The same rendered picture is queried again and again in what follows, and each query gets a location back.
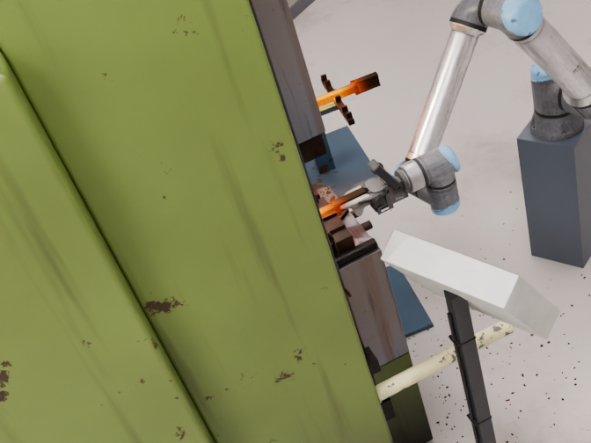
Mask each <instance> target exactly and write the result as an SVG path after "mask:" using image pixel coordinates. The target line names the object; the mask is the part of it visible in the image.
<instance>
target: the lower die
mask: <svg viewBox="0 0 591 443"><path fill-rule="evenodd" d="M328 204H330V203H328V202H327V201H326V200H325V198H324V197H323V198H321V199H319V203H318V207H319V208H321V207H323V206H325V205H328ZM322 218H323V221H324V224H325V228H326V231H327V232H330V233H331V234H332V236H333V238H334V241H335V243H336V246H337V249H338V252H339V254H340V253H342V252H344V251H347V250H349V249H351V248H353V247H354V246H355V243H354V239H353V235H352V234H351V233H350V232H349V230H348V229H347V228H346V225H345V223H344V222H343V221H342V220H341V219H340V218H339V217H338V215H337V212H336V211H333V212H331V213H329V214H327V215H325V216H323V217H322ZM330 243H331V246H332V250H333V253H334V256H336V255H335V253H336V252H335V250H334V247H333V244H332V239H331V240H330Z"/></svg>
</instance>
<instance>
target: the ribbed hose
mask: <svg viewBox="0 0 591 443"><path fill-rule="evenodd" d="M249 3H250V6H251V8H252V13H253V16H254V18H255V21H256V24H257V27H258V29H259V34H260V37H261V40H262V43H263V46H264V49H265V51H266V56H267V59H268V61H269V64H270V67H271V70H272V72H273V75H274V80H275V82H276V86H277V89H278V92H279V94H280V97H281V102H282V104H283V107H284V110H285V113H286V115H287V118H288V123H289V125H290V128H291V132H292V135H293V137H294V140H295V145H296V147H297V150H298V153H299V156H300V158H301V161H302V164H303V168H304V171H305V174H306V177H307V180H308V183H309V186H310V190H311V193H312V196H313V199H314V201H315V204H316V207H317V211H318V214H319V217H320V220H321V222H322V226H323V229H324V232H325V236H326V239H327V242H328V244H329V247H330V250H331V253H332V257H333V260H334V263H335V265H336V268H337V272H338V275H339V279H340V282H341V285H342V287H343V288H345V286H344V283H343V280H342V278H341V275H340V272H339V267H338V264H337V261H336V258H335V256H334V253H333V250H332V246H331V243H330V240H329V237H328V234H327V231H326V228H325V224H324V221H323V218H322V215H321V213H320V210H319V207H318V204H317V199H316V196H315V193H314V191H313V188H312V185H311V182H310V178H309V175H308V172H307V170H306V166H305V163H304V160H303V156H302V153H301V150H300V148H299V145H298V142H297V139H296V135H295V131H294V129H293V126H292V123H291V120H290V118H289V115H288V110H287V107H286V105H285V102H284V98H283V96H282V93H281V88H280V86H279V83H278V80H277V77H276V75H275V72H274V67H273V64H272V61H271V58H270V55H269V53H268V50H267V47H266V43H265V40H264V37H263V34H262V32H261V28H260V25H259V21H258V18H257V15H256V12H255V10H254V7H253V5H252V0H249ZM381 405H382V408H383V414H384V416H385V419H386V422H387V421H389V420H391V419H393V418H394V417H395V416H396V413H395V411H394V408H393V405H392V401H391V399H390V397H388V398H386V399H384V400H382V402H381Z"/></svg>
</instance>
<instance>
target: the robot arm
mask: <svg viewBox="0 0 591 443"><path fill-rule="evenodd" d="M542 9H543V7H542V5H541V3H540V1H539V0H462V1H461V2H460V3H459V4H458V5H457V7H456V8H455V9H454V10H453V12H452V14H451V17H450V20H449V24H450V26H451V32H450V35H449V39H448V42H447V44H446V47H445V49H444V52H443V55H442V58H441V61H440V64H439V67H438V69H437V72H436V74H435V77H434V81H433V84H432V87H431V89H430V92H429V94H428V97H427V102H426V104H425V106H424V109H423V112H422V114H421V117H420V121H419V124H418V126H417V129H416V132H415V135H414V137H413V139H412V144H411V147H410V149H409V151H408V154H407V156H406V157H405V160H404V161H402V162H400V163H399V164H398V165H397V166H396V168H395V170H394V172H393V176H392V175H391V174H390V173H389V172H388V171H387V170H385V169H384V167H383V165H382V164H381V163H379V162H377V161H376V160H375V159H372V160H371V161H370V162H369V163H368V166H369V167H370V168H371V171H372V172H373V173H374V174H376V175H378V176H379V177H378V178H371V179H367V180H365V181H361V182H360V183H358V184H356V185H354V186H353V187H352V188H351V189H349V190H348V192H347V193H346V194H348V193H350V192H352V191H355V190H357V189H359V188H361V187H362V188H363V189H364V190H365V191H366V193H365V194H363V195H362V196H360V197H358V198H356V199H354V200H350V201H348V202H347V203H345V204H343V205H341V206H340V209H348V208H352V210H353V211H354V213H355V214H356V215H357V216H360V215H362V214H363V210H364V207H366V206H368V205H370V206H371V207H372V208H373V209H374V210H375V211H376V213H378V215H379V214H382V213H384V212H386V211H388V210H390V209H392V208H394V206H393V204H394V203H396V202H398V201H400V200H403V199H405V198H407V197H409V195H408V193H410V194H411V195H413V196H415V197H417V198H418V199H420V200H422V201H424V202H426V203H427V204H429V205H430V206H431V207H430V208H431V210H432V212H433V213H434V214H436V215H448V214H452V213H454V212H455V211H456V210H457V209H458V208H459V206H460V196H459V194H458V189H457V184H456V175H455V172H458V171H459V170H460V163H459V160H458V158H457V156H456V154H455V152H454V151H453V150H452V149H451V148H450V147H449V146H447V145H442V146H440V144H441V140H442V137H443V135H444V132H445V129H446V127H447V125H448V122H449V118H450V115H451V113H452V110H453V108H454V105H455V102H456V98H457V96H458V93H459V91H460V88H461V86H462V83H463V79H464V77H465V74H466V71H467V68H468V66H469V64H470V61H471V57H472V55H473V52H474V49H475V46H476V44H477V42H478V38H479V37H480V36H482V35H484V34H485V33H486V30H487V28H488V26H489V27H491V28H495V29H498V30H500V31H502V32H503V33H504V34H505V35H506V36H507V37H508V38H509V39H510V40H512V41H513V42H514V43H515V44H516V45H517V46H518V47H519V48H520V49H521V50H522V51H523V52H524V53H525V54H526V55H527V56H528V57H529V58H530V59H531V60H532V61H533V62H534V64H533V65H532V67H531V69H530V81H531V89H532V97H533V105H534V112H533V115H532V118H531V121H530V131H531V133H532V134H533V135H534V136H535V137H536V138H538V139H541V140H544V141H548V142H558V141H563V140H567V139H570V138H572V137H574V136H575V135H577V134H578V133H580V132H581V130H582V129H583V127H584V118H585V119H588V120H591V66H590V65H589V66H588V64H587V63H586V62H585V61H584V60H583V59H582V58H581V57H580V56H579V55H578V53H577V52H576V51H575V50H574V49H573V48H572V47H571V46H570V45H569V44H568V42H567V41H566V40H565V39H564V38H563V37H562V36H561V35H560V34H559V33H558V31H557V30H556V29H555V28H554V27H553V26H552V25H551V24H550V23H549V22H548V21H547V19H546V18H545V17H544V16H543V13H542ZM346 194H345V195H346ZM386 207H388V209H386V210H384V211H381V210H383V209H385V208H386Z"/></svg>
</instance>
